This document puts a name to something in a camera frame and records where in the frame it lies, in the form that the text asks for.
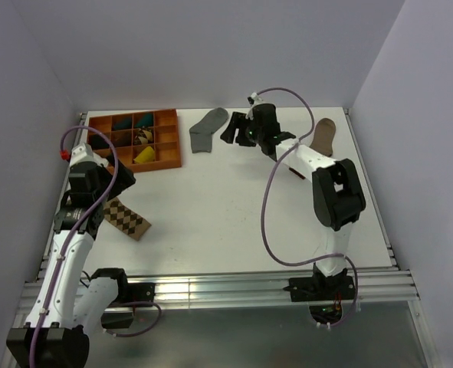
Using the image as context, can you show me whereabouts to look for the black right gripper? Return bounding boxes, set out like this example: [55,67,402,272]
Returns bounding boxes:
[219,112,264,147]

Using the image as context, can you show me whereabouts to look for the grey sock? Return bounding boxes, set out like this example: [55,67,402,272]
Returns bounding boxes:
[189,107,228,153]

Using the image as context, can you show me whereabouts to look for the black sock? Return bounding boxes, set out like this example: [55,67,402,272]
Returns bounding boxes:
[87,134,109,150]

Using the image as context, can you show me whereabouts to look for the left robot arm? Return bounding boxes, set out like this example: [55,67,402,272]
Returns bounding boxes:
[6,146,136,367]

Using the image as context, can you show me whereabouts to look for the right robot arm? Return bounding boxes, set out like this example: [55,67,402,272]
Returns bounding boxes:
[221,102,366,299]

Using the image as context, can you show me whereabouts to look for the tan argyle sock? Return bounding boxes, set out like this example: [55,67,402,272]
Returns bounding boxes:
[103,198,152,241]

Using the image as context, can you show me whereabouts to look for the dark brown rolled sock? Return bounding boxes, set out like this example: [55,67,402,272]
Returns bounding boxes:
[110,130,133,147]

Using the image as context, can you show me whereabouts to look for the yellow rolled sock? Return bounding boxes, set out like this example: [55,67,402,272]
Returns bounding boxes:
[133,146,156,164]

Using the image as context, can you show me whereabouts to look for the dark blue rolled sock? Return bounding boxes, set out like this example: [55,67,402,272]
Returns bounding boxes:
[113,117,133,131]

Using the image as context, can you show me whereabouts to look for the orange compartment tray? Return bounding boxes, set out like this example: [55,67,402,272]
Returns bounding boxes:
[87,109,182,173]

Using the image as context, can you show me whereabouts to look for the brown argyle rolled sock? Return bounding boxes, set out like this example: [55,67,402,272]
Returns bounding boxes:
[133,128,154,146]

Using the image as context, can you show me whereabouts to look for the tan sock maroon striped cuff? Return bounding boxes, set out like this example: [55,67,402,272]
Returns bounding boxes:
[309,118,336,169]

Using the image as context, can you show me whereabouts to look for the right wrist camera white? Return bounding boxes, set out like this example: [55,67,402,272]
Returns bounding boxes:
[247,92,264,108]

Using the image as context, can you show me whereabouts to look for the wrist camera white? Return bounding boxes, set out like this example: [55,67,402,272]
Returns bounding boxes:
[247,92,264,108]
[60,143,109,168]

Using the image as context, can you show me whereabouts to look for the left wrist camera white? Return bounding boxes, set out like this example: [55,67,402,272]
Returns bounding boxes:
[60,143,109,168]

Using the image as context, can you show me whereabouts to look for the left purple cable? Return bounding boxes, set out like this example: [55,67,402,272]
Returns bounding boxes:
[28,125,162,368]

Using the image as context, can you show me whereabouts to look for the purple cable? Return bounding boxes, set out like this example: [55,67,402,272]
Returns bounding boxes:
[254,87,359,327]
[28,125,162,368]

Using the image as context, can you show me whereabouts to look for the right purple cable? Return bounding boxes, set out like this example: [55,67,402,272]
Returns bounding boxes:
[254,87,359,327]

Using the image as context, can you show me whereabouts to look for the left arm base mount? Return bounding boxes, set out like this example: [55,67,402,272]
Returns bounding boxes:
[100,282,156,330]

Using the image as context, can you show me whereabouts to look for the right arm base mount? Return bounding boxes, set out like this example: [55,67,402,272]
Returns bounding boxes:
[283,268,357,302]

